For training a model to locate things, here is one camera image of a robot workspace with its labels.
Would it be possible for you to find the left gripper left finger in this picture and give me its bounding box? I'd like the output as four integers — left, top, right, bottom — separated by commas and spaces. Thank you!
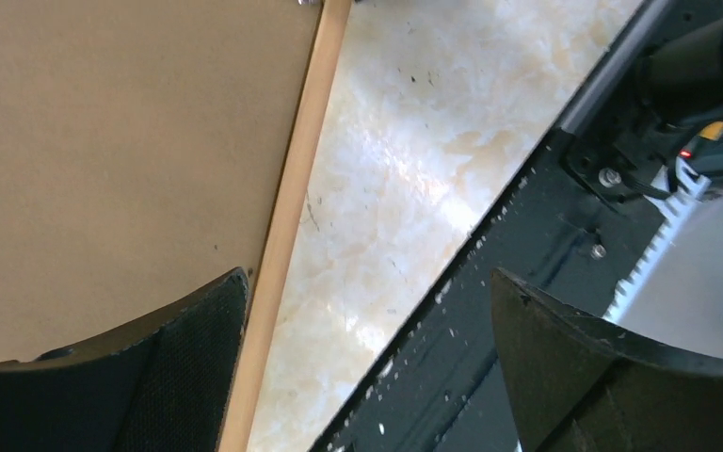
0, 268, 249, 451

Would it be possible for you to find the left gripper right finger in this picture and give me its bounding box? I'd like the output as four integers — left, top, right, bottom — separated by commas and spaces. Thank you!
491, 270, 723, 451

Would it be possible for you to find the wooden picture frame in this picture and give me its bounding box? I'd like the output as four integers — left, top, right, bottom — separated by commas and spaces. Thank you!
216, 0, 353, 451

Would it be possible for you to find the brown backing board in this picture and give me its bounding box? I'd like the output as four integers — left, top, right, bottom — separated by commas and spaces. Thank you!
0, 1, 320, 362

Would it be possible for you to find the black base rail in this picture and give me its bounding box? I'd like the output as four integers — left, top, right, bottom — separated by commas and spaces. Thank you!
313, 1, 723, 451

